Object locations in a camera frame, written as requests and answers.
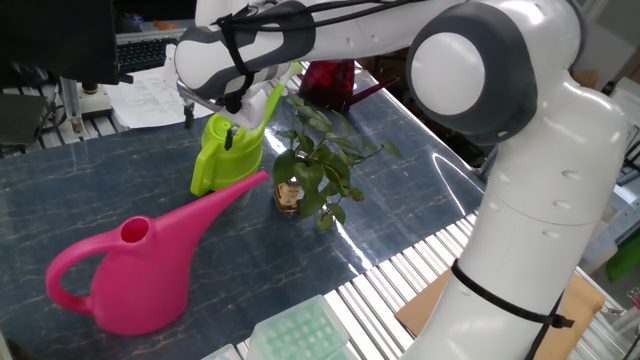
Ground translucent box with green tray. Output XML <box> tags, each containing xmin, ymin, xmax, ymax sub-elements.
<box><xmin>246</xmin><ymin>293</ymin><xmax>359</xmax><ymax>360</ymax></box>

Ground thick black camera cable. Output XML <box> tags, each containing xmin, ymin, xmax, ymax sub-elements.
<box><xmin>212</xmin><ymin>0</ymin><xmax>436</xmax><ymax>115</ymax></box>

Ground brown cardboard sheet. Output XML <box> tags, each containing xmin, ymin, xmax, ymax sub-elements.
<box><xmin>394</xmin><ymin>269</ymin><xmax>607</xmax><ymax>360</ymax></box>

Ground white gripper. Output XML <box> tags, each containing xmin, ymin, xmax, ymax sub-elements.
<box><xmin>182</xmin><ymin>83</ymin><xmax>275</xmax><ymax>152</ymax></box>

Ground lime green watering can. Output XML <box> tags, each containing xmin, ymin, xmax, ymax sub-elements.
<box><xmin>189</xmin><ymin>62</ymin><xmax>305</xmax><ymax>198</ymax></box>

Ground black keyboard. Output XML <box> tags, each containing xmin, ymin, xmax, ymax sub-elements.
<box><xmin>115</xmin><ymin>35</ymin><xmax>181</xmax><ymax>75</ymax></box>

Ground glass bottle with label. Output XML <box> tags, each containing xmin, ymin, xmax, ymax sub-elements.
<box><xmin>273</xmin><ymin>179</ymin><xmax>306</xmax><ymax>215</ymax></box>

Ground pink watering can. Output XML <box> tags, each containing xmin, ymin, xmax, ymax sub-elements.
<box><xmin>45</xmin><ymin>169</ymin><xmax>271</xmax><ymax>336</ymax></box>

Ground white paper sheets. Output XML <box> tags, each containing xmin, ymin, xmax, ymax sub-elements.
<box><xmin>102</xmin><ymin>67</ymin><xmax>211</xmax><ymax>130</ymax></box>

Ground green leafy plant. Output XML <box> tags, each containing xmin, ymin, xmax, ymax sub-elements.
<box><xmin>272</xmin><ymin>89</ymin><xmax>404</xmax><ymax>231</ymax></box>

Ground dark red translucent watering can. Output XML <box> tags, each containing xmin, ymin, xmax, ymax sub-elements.
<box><xmin>298</xmin><ymin>58</ymin><xmax>401</xmax><ymax>114</ymax></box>

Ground green table mat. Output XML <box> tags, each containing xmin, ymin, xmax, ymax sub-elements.
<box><xmin>605</xmin><ymin>234</ymin><xmax>640</xmax><ymax>284</ymax></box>

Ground dark blue marble mat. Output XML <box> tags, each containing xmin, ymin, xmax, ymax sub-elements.
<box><xmin>0</xmin><ymin>69</ymin><xmax>489</xmax><ymax>360</ymax></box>

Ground black arm strap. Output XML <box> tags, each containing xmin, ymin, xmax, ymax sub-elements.
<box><xmin>449</xmin><ymin>258</ymin><xmax>576</xmax><ymax>360</ymax></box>

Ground black monitor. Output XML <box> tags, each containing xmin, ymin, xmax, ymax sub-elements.
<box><xmin>0</xmin><ymin>0</ymin><xmax>135</xmax><ymax>89</ymax></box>

